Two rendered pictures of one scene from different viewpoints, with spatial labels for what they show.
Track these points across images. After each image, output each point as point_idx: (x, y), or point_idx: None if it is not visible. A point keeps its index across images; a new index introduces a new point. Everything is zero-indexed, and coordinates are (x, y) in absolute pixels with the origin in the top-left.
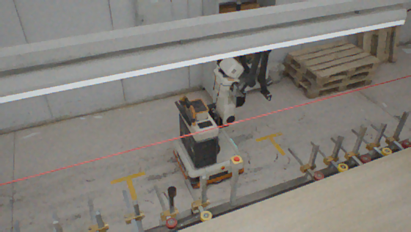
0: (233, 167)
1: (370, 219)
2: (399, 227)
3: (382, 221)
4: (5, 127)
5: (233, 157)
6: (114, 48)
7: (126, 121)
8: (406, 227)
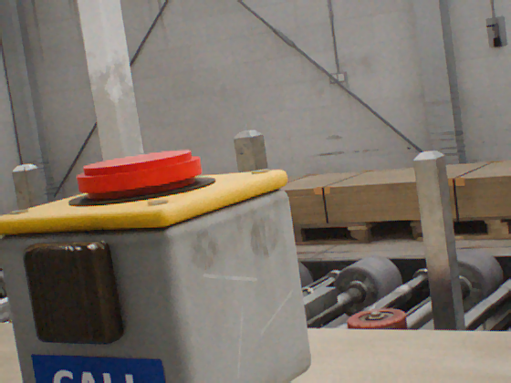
0: (286, 346)
1: (15, 379)
2: (15, 345)
3: (5, 366)
4: None
5: (130, 204)
6: None
7: None
8: (3, 340)
